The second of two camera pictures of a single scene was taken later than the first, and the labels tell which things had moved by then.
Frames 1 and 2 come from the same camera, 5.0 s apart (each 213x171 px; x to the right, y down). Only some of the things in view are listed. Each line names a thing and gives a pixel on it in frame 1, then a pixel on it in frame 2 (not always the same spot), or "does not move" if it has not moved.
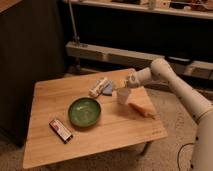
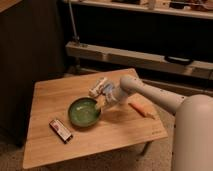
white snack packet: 97,88 does not move
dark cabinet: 32,46 does not move
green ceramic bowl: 84,112 does not move
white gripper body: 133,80 -> 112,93
